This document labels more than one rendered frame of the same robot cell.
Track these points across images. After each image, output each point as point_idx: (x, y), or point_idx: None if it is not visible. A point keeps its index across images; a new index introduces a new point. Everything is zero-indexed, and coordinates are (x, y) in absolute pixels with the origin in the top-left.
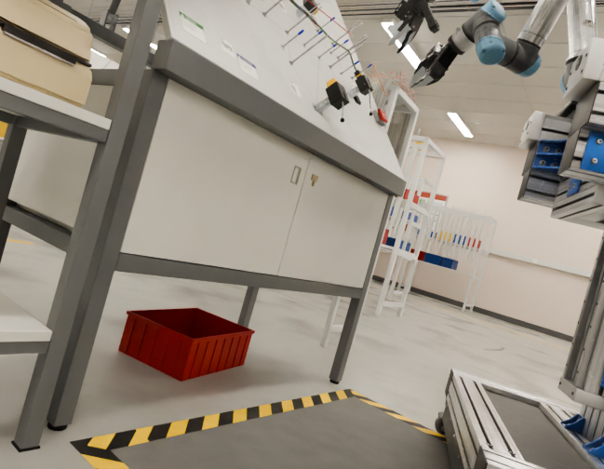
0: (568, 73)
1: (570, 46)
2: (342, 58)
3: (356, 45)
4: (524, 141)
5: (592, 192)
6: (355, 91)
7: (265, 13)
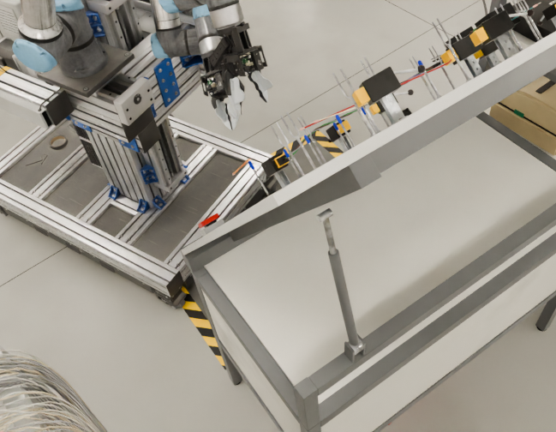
0: (60, 46)
1: (51, 18)
2: (316, 145)
3: (303, 121)
4: (146, 109)
5: (197, 80)
6: (283, 177)
7: (434, 99)
